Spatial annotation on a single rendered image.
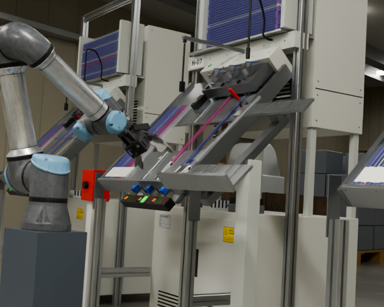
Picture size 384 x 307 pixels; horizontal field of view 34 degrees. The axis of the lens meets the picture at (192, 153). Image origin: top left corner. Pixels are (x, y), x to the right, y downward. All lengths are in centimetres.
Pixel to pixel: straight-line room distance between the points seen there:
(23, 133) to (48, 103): 496
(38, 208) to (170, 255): 112
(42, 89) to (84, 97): 496
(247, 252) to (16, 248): 75
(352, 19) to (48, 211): 169
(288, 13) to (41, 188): 130
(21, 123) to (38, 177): 21
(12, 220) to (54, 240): 488
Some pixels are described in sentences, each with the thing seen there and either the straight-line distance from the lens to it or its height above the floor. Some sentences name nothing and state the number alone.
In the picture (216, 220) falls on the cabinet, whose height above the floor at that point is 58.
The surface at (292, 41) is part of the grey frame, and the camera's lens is 265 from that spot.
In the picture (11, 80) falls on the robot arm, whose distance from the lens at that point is 205.
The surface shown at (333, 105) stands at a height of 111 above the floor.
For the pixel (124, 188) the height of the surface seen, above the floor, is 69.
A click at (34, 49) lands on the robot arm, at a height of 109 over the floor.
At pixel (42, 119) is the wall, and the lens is 695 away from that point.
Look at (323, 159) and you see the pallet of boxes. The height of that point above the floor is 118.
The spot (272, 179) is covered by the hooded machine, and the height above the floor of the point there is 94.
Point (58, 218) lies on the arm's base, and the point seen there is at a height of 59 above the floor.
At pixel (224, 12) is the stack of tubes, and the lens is 302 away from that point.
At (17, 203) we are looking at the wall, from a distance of 680.
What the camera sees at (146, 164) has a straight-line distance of 269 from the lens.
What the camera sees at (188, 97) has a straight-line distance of 306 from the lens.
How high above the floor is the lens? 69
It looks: 4 degrees up
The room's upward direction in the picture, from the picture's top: 3 degrees clockwise
